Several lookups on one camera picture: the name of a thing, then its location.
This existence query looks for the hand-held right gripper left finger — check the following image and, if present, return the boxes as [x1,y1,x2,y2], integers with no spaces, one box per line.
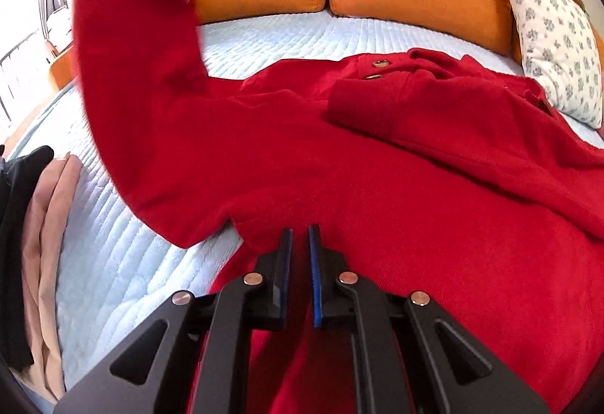
[53,228,294,414]

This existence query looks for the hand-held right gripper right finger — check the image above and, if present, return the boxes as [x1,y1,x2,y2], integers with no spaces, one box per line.
[308,224,552,414]

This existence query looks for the red buttoned knit coat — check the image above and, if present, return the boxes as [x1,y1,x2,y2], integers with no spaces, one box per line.
[71,0,604,414]

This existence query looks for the light blue quilted bed blanket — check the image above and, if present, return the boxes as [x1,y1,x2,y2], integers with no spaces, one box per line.
[0,11,534,414]

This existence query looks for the pink cloth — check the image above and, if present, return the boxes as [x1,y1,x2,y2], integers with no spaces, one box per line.
[21,152,81,400]

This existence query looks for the black cloth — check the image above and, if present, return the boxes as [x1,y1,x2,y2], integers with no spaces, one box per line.
[0,145,55,372]

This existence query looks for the large white floral pillow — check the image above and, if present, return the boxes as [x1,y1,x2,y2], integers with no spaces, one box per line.
[500,0,604,129]

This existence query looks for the orange bed frame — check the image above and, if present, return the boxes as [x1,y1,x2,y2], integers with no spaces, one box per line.
[48,46,79,89]

